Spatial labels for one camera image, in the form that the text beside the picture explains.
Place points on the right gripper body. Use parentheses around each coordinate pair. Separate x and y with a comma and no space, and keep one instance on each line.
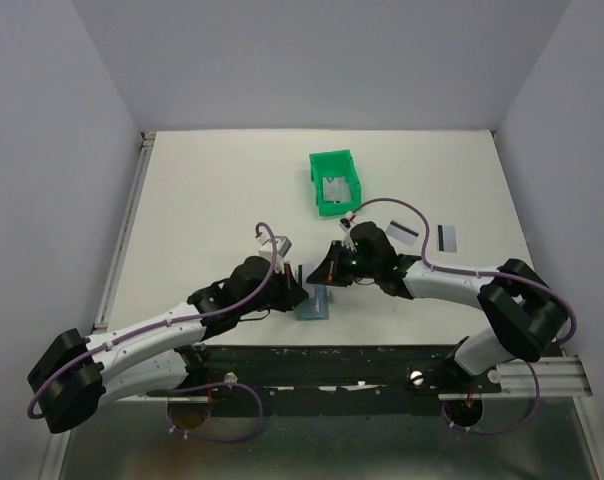
(354,267)

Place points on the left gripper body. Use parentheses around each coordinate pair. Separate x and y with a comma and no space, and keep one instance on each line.
(273,296)

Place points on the silver magnetic stripe card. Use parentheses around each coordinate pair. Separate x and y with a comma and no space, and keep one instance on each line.
(303,271)

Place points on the green leather card holder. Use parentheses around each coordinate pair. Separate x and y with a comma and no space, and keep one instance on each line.
(317,306)

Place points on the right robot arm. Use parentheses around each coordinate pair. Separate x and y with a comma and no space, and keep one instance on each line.
(524,317)

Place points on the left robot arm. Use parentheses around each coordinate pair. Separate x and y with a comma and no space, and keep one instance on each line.
(77,374)

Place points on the silver card near right gripper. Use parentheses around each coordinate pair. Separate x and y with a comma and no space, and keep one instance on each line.
(401,233)

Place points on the far right silver card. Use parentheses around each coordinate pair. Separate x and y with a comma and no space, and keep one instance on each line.
(446,238)

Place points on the silver card in bin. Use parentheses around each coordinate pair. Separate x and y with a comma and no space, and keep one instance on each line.
(337,190)

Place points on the green plastic bin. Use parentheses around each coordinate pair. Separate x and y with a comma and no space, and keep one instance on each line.
(329,164)

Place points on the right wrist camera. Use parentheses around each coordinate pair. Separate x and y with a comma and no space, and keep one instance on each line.
(347,223)

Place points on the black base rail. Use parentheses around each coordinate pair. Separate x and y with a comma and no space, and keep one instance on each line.
(328,380)

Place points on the right aluminium frame extrusion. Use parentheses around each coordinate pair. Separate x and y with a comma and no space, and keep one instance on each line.
(551,445)

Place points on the aluminium frame extrusion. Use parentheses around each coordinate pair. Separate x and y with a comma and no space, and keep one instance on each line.
(551,445)
(56,450)

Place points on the left aluminium frame extrusion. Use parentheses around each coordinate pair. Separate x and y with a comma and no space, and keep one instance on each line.
(56,450)

